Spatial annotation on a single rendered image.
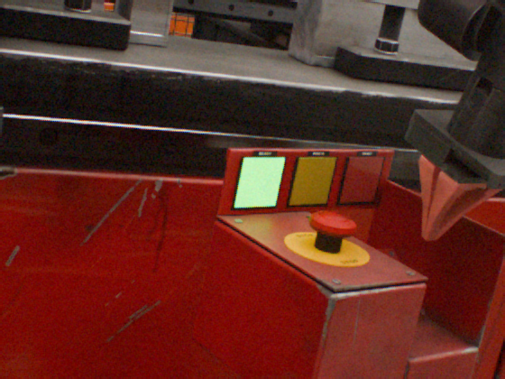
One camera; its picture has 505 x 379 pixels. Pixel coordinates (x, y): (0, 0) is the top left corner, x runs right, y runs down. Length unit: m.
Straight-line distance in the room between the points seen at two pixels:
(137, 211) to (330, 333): 0.30
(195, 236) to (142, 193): 0.08
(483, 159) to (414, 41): 0.43
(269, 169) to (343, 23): 0.34
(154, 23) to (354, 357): 0.45
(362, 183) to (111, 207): 0.25
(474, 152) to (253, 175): 0.19
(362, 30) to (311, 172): 0.32
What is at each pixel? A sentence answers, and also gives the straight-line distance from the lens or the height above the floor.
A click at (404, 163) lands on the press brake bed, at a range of 1.10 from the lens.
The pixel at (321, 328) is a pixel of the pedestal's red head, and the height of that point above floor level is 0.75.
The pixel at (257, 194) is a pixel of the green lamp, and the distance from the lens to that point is 0.86.
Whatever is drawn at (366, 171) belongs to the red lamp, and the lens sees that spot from 0.94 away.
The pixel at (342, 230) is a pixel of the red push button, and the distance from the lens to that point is 0.79.
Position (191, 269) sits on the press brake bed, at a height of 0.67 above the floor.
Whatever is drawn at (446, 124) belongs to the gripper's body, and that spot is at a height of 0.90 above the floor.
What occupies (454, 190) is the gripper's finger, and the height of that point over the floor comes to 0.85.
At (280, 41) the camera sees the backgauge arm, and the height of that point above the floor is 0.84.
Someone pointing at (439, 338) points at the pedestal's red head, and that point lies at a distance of 0.90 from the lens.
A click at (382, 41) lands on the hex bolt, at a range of 1.14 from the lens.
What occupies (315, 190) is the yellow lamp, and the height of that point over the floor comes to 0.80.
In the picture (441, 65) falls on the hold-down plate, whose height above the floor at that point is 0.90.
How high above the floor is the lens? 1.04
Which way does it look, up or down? 16 degrees down
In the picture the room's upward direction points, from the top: 11 degrees clockwise
